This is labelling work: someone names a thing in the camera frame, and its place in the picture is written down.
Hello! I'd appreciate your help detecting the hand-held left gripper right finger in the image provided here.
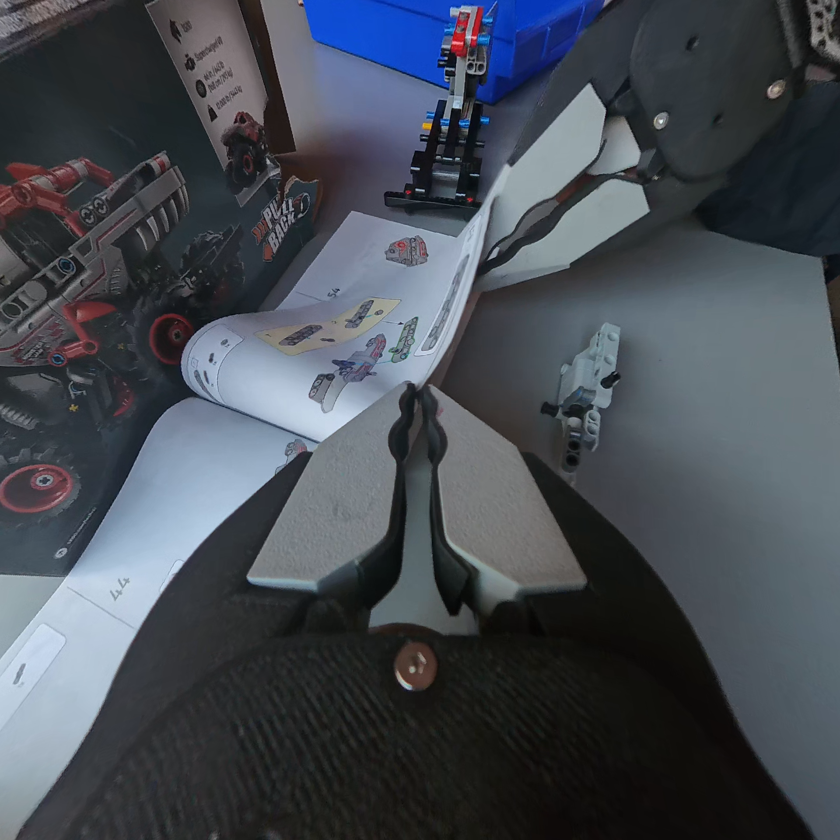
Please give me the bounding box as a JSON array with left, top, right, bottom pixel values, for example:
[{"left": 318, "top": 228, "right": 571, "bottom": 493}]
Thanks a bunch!
[{"left": 422, "top": 386, "right": 589, "bottom": 618}]

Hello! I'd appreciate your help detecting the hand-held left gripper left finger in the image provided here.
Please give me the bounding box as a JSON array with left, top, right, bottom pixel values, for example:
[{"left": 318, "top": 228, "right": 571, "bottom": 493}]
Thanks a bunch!
[{"left": 247, "top": 382, "right": 419, "bottom": 614}]

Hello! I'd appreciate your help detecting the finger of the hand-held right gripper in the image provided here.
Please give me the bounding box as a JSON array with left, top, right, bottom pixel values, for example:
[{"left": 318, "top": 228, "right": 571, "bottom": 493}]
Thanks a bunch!
[
  {"left": 471, "top": 172, "right": 652, "bottom": 291},
  {"left": 489, "top": 84, "right": 652, "bottom": 257}
]

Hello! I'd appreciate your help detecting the lego instruction booklet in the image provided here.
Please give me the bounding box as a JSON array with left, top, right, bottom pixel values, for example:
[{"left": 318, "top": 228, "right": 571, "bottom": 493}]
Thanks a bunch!
[{"left": 0, "top": 164, "right": 513, "bottom": 729}]

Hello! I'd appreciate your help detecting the person's right forearm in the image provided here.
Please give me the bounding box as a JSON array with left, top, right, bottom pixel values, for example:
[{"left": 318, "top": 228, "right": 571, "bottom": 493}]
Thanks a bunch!
[{"left": 696, "top": 59, "right": 840, "bottom": 257}]

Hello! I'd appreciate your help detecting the black lego chassis assembly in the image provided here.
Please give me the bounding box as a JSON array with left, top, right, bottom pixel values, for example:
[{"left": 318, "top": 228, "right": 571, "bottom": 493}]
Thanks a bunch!
[{"left": 384, "top": 5, "right": 493, "bottom": 214}]

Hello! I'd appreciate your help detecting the light grey lego subassembly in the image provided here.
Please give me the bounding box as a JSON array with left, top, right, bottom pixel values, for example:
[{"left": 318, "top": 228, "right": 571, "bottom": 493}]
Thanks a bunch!
[{"left": 541, "top": 322, "right": 624, "bottom": 487}]

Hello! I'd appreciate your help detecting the lego set cardboard box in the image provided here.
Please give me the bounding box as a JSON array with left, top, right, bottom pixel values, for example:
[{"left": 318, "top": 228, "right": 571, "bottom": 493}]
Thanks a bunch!
[{"left": 0, "top": 0, "right": 324, "bottom": 578}]

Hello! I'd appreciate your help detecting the large blue plastic bin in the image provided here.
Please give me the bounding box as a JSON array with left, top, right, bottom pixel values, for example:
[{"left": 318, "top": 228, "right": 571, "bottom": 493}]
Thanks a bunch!
[{"left": 302, "top": 0, "right": 595, "bottom": 106}]

